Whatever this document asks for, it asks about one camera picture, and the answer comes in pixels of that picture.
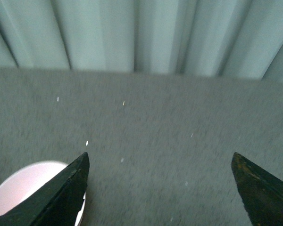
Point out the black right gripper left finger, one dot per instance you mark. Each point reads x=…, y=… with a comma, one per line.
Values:
x=57, y=202

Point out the white pleated curtain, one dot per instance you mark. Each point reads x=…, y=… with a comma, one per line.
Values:
x=226, y=38

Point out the pale pink bowl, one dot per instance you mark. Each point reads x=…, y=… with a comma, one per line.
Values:
x=22, y=184

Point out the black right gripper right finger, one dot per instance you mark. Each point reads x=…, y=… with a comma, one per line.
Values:
x=260, y=191

